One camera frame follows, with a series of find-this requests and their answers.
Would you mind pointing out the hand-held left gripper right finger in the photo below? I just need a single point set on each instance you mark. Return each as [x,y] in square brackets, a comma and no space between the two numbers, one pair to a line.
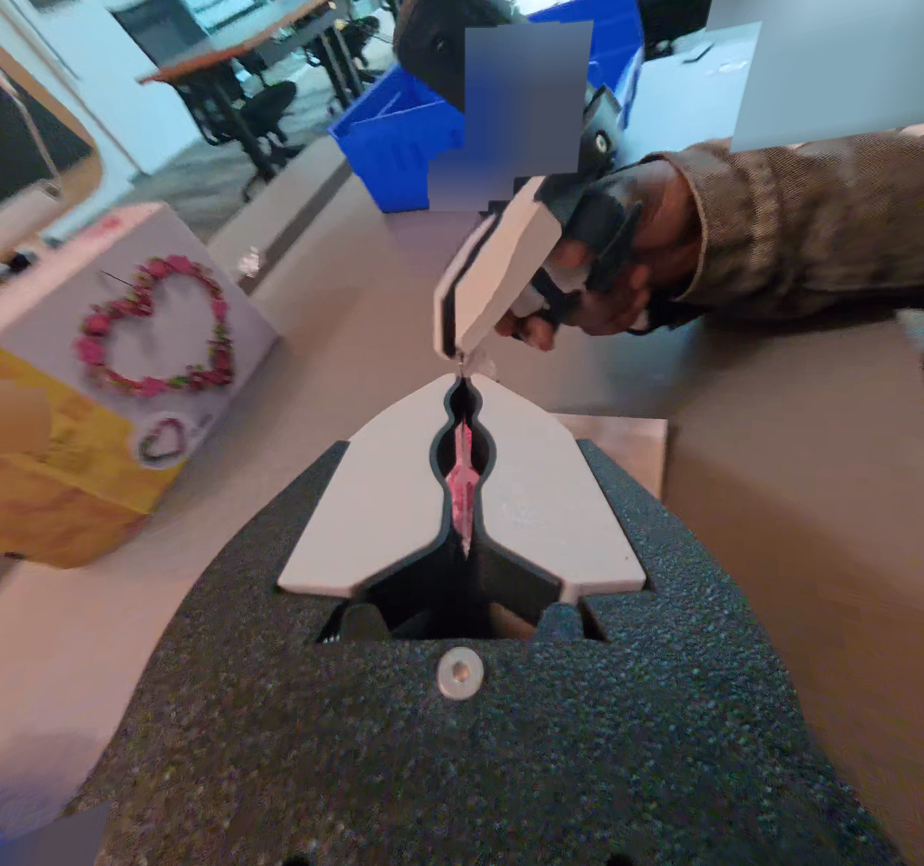
[556,512]

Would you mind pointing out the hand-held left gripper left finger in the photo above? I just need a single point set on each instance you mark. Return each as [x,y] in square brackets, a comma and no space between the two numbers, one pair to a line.
[361,512]

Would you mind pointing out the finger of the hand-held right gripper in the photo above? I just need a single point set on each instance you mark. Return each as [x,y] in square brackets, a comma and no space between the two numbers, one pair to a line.
[451,281]
[505,259]

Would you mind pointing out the clear printed plastic bag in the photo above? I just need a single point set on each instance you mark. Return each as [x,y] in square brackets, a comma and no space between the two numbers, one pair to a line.
[249,263]
[462,483]

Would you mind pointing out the blue plastic bin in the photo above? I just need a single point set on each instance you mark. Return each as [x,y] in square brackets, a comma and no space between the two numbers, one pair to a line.
[390,144]

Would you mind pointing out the person's right hand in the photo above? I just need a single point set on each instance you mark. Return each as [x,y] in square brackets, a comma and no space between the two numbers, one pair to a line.
[664,245]

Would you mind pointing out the wooden top office desk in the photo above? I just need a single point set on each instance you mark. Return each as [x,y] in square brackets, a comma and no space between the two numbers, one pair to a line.
[274,21]

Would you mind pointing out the yellow cardboard box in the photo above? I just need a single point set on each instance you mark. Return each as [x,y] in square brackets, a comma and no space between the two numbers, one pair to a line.
[65,447]

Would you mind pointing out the black board wooden easel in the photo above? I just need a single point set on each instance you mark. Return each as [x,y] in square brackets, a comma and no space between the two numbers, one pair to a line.
[43,151]

